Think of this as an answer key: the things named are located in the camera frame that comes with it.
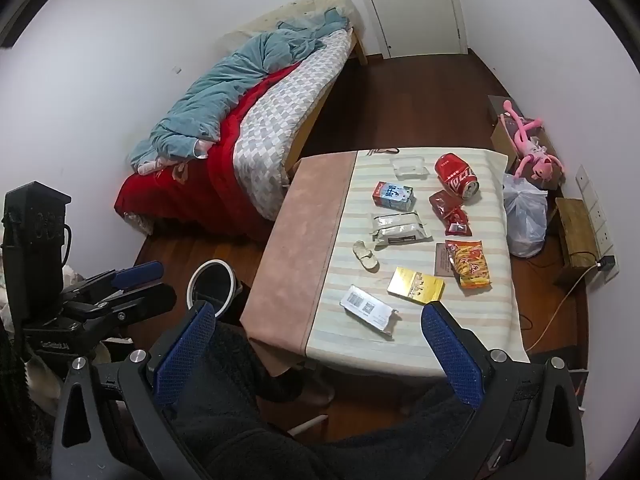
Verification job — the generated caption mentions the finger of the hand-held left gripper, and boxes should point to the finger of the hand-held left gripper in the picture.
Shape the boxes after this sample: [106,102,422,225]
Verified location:
[75,284,177,328]
[62,261,165,301]

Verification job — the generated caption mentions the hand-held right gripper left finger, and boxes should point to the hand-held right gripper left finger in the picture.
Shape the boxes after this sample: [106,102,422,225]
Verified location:
[50,300,217,480]

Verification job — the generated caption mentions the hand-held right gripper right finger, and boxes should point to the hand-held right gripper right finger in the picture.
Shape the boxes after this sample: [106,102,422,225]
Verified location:
[421,301,587,480]

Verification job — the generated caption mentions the gold box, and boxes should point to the gold box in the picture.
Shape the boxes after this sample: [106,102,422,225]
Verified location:
[386,266,446,306]

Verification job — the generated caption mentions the orange snack bag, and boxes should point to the orange snack bag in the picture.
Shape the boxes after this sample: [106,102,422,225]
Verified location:
[445,239,493,290]

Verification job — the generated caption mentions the white barcode packet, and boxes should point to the white barcode packet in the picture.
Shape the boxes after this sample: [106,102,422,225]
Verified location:
[340,284,400,337]

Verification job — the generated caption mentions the small beige slipper toy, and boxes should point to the small beige slipper toy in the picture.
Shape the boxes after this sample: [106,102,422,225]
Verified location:
[351,240,381,274]

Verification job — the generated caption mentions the silver wet wipe pack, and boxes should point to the silver wet wipe pack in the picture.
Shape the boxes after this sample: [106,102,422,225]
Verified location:
[369,210,434,247]

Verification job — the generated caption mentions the blue red milk carton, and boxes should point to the blue red milk carton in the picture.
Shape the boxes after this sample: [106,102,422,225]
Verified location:
[371,181,416,212]

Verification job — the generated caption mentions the striped tablecloth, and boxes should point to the striped tablecloth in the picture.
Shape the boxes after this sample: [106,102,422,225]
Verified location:
[305,146,531,379]

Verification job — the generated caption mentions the brown card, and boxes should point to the brown card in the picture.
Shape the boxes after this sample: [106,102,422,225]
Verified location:
[434,241,458,277]

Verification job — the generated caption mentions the person's dark trousers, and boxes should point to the person's dark trousers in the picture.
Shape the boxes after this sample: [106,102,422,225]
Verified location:
[145,320,496,480]

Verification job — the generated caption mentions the red quilt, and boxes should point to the red quilt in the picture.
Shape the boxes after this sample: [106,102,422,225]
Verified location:
[114,62,301,241]

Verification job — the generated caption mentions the small red sauce packet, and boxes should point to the small red sauce packet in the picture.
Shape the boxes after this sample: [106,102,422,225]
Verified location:
[445,209,473,237]

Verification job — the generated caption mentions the pink table cloth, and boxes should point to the pink table cloth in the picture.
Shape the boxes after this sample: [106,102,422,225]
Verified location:
[240,151,359,377]

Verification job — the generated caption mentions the white plastic bag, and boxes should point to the white plastic bag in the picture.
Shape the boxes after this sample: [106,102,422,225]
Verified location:
[502,174,549,258]

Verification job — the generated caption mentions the dented red soda can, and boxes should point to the dented red soda can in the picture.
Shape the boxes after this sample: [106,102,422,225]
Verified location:
[434,152,481,201]

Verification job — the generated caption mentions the clear plastic container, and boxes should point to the clear plastic container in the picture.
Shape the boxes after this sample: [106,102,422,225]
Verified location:
[391,156,430,181]

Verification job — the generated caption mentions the grey checkered bed sheet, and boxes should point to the grey checkered bed sheet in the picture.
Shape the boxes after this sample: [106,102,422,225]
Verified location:
[235,27,353,221]

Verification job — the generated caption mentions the cardboard box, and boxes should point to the cardboard box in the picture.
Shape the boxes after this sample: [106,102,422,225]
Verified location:
[489,95,561,188]

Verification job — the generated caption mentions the beige pillow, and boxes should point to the beige pillow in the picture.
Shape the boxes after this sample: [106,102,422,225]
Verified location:
[220,0,361,51]

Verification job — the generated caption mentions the white door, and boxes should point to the white door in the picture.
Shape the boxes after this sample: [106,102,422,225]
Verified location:
[352,0,468,58]

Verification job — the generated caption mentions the beige cable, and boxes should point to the beige cable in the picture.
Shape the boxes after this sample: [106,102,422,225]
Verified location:
[522,262,601,353]

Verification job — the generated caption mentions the white wall outlet strip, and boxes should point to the white wall outlet strip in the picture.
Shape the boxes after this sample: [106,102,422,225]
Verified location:
[575,164,620,286]

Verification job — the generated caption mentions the wooden bed frame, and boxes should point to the wooden bed frame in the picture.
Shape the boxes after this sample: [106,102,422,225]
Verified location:
[285,27,368,173]

